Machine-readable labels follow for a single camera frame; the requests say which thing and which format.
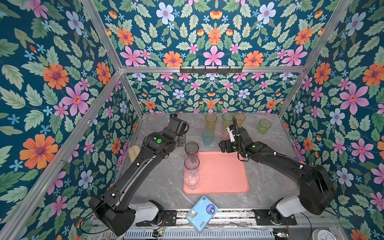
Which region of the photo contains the clear plastic cup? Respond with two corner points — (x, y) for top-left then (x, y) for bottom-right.
(184, 170), (200, 190)

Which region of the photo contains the dark grey plastic cup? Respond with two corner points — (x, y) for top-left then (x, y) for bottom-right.
(185, 142), (200, 159)

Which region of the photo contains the blue cartoon box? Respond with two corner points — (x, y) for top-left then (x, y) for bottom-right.
(186, 196), (219, 233)

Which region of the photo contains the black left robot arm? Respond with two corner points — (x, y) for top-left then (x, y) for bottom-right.
(89, 114), (190, 236)

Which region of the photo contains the pink plastic cup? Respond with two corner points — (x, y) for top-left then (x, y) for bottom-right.
(222, 127), (229, 135)

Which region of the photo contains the white clock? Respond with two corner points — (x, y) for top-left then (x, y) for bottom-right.
(312, 229), (336, 240)

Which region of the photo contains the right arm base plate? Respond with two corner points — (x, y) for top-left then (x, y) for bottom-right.
(252, 209), (297, 226)

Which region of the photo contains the light green plastic cup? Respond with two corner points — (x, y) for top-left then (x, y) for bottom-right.
(258, 119), (272, 135)

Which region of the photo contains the teal plastic cup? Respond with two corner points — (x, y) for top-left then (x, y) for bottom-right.
(202, 129), (215, 146)

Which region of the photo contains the pink rectangular tray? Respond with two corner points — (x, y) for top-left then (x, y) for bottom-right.
(184, 152), (250, 195)

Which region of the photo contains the blue translucent plastic cup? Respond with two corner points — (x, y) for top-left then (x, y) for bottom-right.
(184, 156), (200, 171)

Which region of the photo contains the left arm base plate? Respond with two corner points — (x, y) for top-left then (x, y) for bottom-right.
(135, 210), (178, 228)

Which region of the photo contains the yellow plastic cup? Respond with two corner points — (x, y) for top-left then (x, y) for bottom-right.
(205, 113), (218, 131)

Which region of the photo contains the beige sponge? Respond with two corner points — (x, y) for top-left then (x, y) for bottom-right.
(128, 145), (141, 163)

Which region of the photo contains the olive green plastic cup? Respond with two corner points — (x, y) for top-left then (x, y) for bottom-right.
(222, 113), (234, 128)

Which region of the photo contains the amber plastic cup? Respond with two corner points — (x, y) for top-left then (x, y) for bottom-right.
(235, 112), (246, 127)

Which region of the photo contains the black hook rail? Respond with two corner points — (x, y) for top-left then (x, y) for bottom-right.
(179, 66), (243, 75)

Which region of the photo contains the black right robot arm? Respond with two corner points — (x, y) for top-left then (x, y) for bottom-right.
(219, 118), (336, 223)

